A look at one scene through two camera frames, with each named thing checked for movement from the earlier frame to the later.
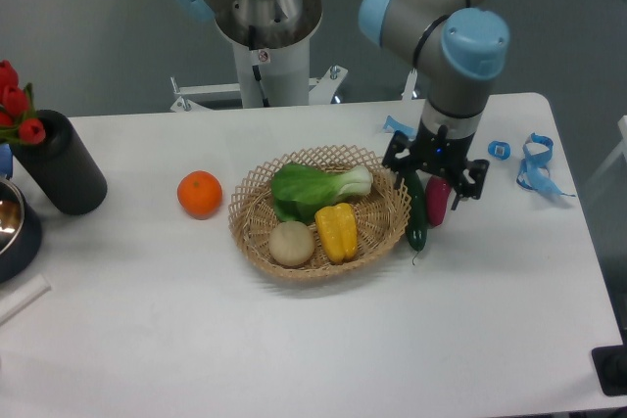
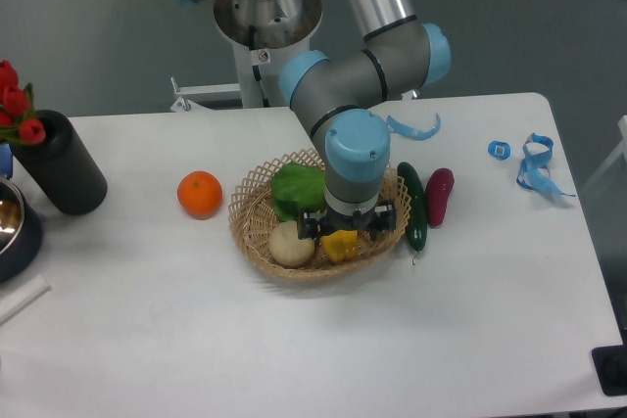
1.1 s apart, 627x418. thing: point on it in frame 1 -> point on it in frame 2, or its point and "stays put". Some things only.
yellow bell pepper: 339,230 stays put
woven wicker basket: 382,212 stays put
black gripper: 435,153 -> 381,217
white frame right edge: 621,148 stays put
